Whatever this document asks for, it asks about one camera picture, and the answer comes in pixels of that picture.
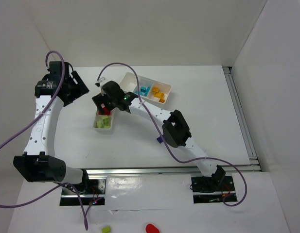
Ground narrow white divided tray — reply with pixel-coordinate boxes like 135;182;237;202
93;110;115;133

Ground lone lime brick front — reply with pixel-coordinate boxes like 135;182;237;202
101;116;111;129

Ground long teal brick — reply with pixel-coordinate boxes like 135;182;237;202
140;86;151;97

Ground small yellow brick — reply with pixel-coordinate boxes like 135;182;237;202
152;87;159;95

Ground yellow curved striped brick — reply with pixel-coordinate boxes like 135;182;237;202
155;92;168;103

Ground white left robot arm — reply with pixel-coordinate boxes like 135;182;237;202
13;62;89;192

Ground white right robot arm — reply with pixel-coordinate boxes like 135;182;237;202
92;80;226;193

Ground wide white divided bin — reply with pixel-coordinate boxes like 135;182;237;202
120;72;172;109

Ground lime brick on foreground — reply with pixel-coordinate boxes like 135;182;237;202
101;226;111;233

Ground red rounded foreground piece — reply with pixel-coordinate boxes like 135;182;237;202
145;224;160;233

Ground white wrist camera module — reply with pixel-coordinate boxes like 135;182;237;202
95;77;108;87

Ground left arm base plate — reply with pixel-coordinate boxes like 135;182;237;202
59;178;106;206

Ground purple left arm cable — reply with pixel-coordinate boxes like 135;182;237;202
0;50;91;231

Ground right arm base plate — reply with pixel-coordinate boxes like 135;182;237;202
189;175;238;204

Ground aluminium right side rail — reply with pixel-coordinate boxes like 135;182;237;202
222;67;258;160

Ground aluminium rail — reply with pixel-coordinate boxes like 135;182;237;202
222;67;258;160
86;164;262;177

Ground aluminium front rail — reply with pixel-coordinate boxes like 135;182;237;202
86;164;262;177

